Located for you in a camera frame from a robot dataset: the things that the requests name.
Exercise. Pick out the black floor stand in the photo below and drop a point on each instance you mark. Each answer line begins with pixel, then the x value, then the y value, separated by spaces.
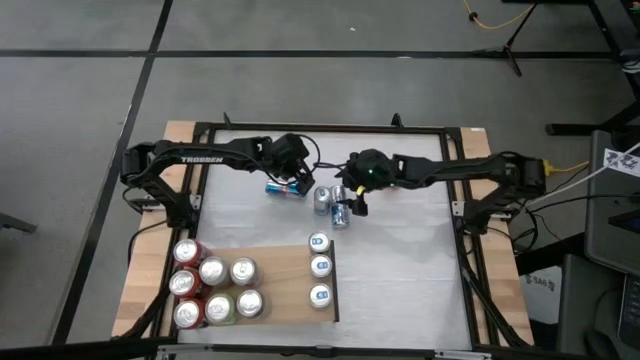
pixel 15 222

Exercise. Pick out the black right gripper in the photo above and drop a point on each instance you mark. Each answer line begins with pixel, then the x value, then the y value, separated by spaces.
pixel 370 170

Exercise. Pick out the grey cabinet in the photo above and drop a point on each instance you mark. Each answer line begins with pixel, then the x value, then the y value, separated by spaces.
pixel 607 225

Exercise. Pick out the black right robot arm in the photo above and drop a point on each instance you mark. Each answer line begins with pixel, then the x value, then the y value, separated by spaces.
pixel 450 172

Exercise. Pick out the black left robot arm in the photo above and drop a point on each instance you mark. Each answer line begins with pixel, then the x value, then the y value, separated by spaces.
pixel 200 160

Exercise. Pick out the black metal table frame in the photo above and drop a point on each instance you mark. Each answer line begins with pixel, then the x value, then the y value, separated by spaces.
pixel 325 128

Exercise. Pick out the silver Diet Coke can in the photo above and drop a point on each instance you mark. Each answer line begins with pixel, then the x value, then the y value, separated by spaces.
pixel 250 303

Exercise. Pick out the black desk frame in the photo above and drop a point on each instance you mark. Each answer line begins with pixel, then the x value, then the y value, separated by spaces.
pixel 575 129

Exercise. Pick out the black shelf side frame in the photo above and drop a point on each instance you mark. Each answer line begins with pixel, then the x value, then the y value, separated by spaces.
pixel 335 300

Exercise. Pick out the black tripod stand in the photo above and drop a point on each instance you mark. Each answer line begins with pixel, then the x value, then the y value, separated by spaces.
pixel 509 50

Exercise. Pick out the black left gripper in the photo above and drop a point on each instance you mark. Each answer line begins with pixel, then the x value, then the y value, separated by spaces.
pixel 290 155

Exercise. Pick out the blue silver Red Bull can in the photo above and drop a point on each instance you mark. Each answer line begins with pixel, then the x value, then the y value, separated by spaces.
pixel 282 190
pixel 319 242
pixel 321 266
pixel 320 295
pixel 322 199
pixel 340 212

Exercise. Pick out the white marker paper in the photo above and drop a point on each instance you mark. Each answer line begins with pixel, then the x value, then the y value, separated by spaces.
pixel 620 161

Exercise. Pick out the wooden shelf board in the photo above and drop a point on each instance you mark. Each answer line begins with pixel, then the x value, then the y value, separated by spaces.
pixel 287 280

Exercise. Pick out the silver can with red print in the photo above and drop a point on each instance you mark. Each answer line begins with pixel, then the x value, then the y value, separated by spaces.
pixel 245 271

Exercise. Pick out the white red Spindrift can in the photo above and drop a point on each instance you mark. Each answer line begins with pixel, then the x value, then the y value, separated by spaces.
pixel 213 270

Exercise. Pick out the dark screen device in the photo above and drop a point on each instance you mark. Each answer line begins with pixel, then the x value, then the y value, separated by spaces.
pixel 631 310

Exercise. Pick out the white printed box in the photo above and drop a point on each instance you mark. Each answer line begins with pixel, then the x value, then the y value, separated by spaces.
pixel 540 300

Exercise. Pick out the green soda can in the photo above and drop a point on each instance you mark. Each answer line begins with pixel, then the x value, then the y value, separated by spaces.
pixel 220 308

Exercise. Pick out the white metal bracket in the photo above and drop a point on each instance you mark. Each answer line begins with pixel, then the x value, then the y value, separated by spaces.
pixel 457 207

